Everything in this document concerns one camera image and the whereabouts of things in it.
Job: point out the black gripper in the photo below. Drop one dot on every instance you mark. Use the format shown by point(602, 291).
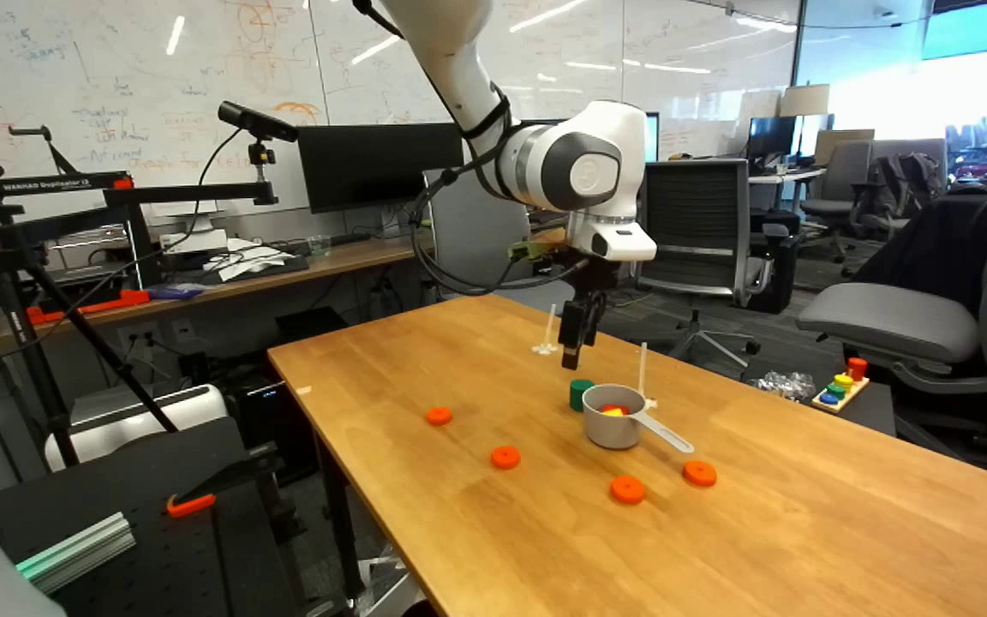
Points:
point(589, 282)

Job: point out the green cylinder block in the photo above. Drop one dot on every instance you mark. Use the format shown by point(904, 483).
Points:
point(579, 395)

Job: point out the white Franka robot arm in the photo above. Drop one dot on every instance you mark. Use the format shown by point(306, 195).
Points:
point(448, 55)

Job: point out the clear wine glass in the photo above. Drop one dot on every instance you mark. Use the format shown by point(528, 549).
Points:
point(547, 351)

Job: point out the clear plastic peg stand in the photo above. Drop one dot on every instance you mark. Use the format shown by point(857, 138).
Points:
point(642, 372)

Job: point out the black mesh office chair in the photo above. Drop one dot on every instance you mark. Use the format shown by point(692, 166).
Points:
point(692, 223)

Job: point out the orange disc with hole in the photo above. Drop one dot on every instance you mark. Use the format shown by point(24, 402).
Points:
point(504, 456)
point(629, 492)
point(441, 416)
point(701, 475)

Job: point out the lit computer monitor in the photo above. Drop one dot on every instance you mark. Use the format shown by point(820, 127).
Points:
point(653, 130)

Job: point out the crumpled clear plastic bag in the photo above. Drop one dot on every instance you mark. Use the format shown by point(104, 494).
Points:
point(788, 384)

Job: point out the colourful stacking toy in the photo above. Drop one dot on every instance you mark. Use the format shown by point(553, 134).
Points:
point(842, 392)

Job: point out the black unlit monitor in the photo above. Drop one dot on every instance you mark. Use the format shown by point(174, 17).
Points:
point(360, 166)

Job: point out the gray background office chair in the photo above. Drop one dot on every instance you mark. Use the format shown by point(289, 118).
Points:
point(842, 171)

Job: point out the low black side table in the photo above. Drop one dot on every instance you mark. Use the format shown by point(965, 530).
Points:
point(875, 416)

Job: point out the white papers pile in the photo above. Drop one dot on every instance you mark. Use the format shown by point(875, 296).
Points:
point(240, 260)

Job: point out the white cylinder roll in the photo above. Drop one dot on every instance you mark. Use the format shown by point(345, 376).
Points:
point(139, 427)

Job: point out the black equipment case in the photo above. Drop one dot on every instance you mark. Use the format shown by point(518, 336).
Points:
point(174, 571)

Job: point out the flat red tool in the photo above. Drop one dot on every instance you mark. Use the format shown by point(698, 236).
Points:
point(95, 306)

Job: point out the silver green tube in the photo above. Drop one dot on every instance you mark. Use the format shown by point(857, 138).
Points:
point(85, 549)

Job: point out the long wooden wall desk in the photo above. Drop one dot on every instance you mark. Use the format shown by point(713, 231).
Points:
point(322, 260)

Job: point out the black camera on boom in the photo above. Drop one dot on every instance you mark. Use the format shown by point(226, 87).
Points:
point(254, 121)

